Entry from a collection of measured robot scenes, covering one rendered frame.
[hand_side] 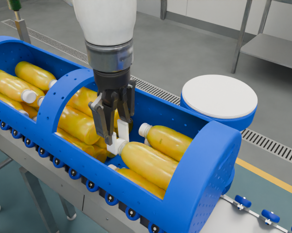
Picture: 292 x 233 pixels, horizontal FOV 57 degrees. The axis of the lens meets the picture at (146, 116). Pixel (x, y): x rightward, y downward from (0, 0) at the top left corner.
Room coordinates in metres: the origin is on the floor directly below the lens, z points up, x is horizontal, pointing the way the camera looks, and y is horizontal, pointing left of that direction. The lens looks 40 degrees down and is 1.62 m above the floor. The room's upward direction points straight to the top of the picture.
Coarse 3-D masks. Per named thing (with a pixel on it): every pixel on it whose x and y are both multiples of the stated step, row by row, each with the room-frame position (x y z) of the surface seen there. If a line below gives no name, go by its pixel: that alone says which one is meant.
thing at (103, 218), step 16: (0, 144) 0.74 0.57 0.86; (16, 160) 0.68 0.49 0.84; (32, 160) 0.63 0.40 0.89; (48, 176) 0.58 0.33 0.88; (64, 192) 0.52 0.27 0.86; (80, 192) 0.49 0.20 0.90; (80, 208) 0.47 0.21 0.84; (96, 208) 0.45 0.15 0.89; (224, 208) 0.42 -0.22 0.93; (112, 224) 0.40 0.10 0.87; (144, 224) 0.37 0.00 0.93; (208, 224) 0.37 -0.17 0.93; (224, 224) 0.37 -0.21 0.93; (240, 224) 0.37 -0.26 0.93; (256, 224) 0.37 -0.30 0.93
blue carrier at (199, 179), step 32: (0, 64) 0.88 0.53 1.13; (64, 64) 0.86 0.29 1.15; (64, 96) 0.56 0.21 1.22; (32, 128) 0.55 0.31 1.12; (192, 128) 0.56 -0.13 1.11; (224, 128) 0.43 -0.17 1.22; (64, 160) 0.48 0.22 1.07; (96, 160) 0.41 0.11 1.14; (192, 160) 0.35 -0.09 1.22; (224, 160) 0.38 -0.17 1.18; (128, 192) 0.35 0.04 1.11; (192, 192) 0.30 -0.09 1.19; (160, 224) 0.29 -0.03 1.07; (192, 224) 0.28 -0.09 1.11
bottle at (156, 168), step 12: (132, 144) 0.45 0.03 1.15; (144, 144) 0.46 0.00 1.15; (132, 156) 0.42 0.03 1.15; (144, 156) 0.42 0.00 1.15; (156, 156) 0.42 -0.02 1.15; (132, 168) 0.41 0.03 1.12; (144, 168) 0.39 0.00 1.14; (156, 168) 0.39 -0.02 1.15; (168, 168) 0.38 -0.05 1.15; (156, 180) 0.37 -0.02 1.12; (168, 180) 0.36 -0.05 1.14
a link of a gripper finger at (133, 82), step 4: (132, 80) 0.52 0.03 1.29; (132, 84) 0.52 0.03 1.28; (128, 88) 0.52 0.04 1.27; (132, 88) 0.51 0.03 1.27; (128, 92) 0.52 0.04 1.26; (132, 92) 0.51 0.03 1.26; (128, 96) 0.52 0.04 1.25; (132, 96) 0.51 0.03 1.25; (128, 100) 0.52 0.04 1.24; (132, 100) 0.51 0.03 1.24; (128, 104) 0.52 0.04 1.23; (132, 104) 0.51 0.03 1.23; (128, 108) 0.53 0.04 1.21; (132, 108) 0.51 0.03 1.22; (132, 112) 0.51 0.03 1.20
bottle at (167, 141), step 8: (152, 128) 0.54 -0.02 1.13; (160, 128) 0.53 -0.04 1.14; (168, 128) 0.53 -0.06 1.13; (144, 136) 0.54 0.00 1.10; (152, 136) 0.51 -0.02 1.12; (160, 136) 0.51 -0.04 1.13; (168, 136) 0.50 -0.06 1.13; (176, 136) 0.50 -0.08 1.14; (184, 136) 0.50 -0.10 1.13; (152, 144) 0.50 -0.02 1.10; (160, 144) 0.49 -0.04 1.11; (168, 144) 0.48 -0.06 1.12; (176, 144) 0.48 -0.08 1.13; (184, 144) 0.47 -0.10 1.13; (168, 152) 0.47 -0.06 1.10; (176, 152) 0.46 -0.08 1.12; (184, 152) 0.46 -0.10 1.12
